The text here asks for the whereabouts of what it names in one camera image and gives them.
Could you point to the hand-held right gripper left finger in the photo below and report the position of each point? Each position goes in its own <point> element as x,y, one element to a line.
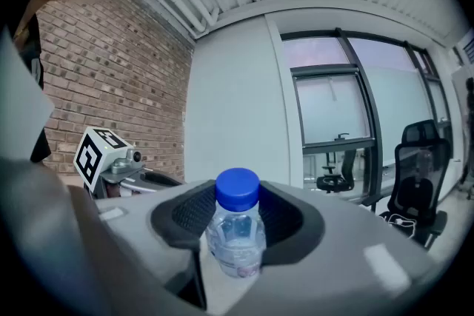
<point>140,251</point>

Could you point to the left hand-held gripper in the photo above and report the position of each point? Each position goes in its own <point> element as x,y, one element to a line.
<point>96,155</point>

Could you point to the clear plastic bottle blue label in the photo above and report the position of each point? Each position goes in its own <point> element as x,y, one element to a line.
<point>237,229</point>

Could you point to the black mesh office chair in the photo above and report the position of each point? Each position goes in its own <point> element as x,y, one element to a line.
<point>418,174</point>

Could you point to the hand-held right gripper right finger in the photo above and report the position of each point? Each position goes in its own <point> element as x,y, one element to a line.
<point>333,270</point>

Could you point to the black window frame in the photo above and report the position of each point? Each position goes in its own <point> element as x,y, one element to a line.
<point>370,103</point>

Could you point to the black office chair behind glass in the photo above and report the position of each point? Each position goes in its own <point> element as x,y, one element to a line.
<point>338,174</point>

